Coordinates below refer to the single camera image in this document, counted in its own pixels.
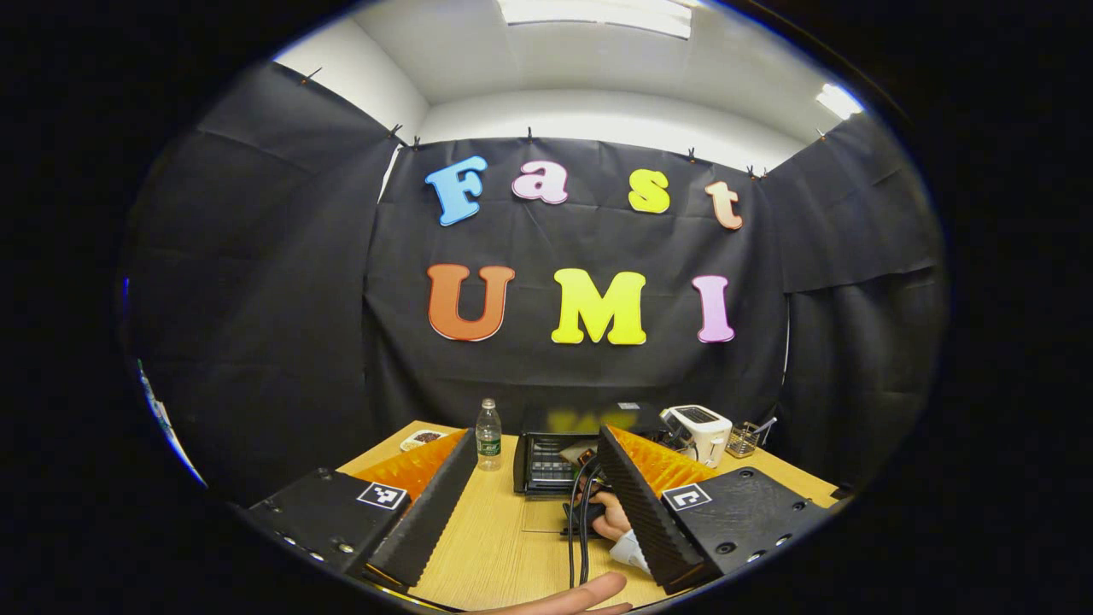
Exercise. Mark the white toaster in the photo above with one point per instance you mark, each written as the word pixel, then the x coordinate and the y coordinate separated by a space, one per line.
pixel 700 431

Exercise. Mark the metal spoon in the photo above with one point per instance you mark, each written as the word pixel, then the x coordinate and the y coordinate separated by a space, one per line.
pixel 766 424

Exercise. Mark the clear plastic water bottle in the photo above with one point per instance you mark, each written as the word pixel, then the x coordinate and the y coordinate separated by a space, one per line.
pixel 488 444

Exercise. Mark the large ceiling light panel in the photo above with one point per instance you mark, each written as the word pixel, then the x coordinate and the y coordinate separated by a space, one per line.
pixel 598 15

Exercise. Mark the black electric oven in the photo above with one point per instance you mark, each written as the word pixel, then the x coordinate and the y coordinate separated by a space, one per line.
pixel 546 465

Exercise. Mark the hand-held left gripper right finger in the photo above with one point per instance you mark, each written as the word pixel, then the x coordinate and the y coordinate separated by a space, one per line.
pixel 645 512

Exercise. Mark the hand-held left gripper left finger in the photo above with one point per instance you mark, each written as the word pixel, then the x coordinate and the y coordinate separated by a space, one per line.
pixel 431 512

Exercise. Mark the white divided seasoning dish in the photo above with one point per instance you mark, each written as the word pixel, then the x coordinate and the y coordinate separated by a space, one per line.
pixel 423 439

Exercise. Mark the black backdrop cloth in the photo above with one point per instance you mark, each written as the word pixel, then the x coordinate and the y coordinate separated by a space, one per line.
pixel 529 248

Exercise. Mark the small ceiling light panel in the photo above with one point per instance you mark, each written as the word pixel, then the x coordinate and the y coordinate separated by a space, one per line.
pixel 838 101

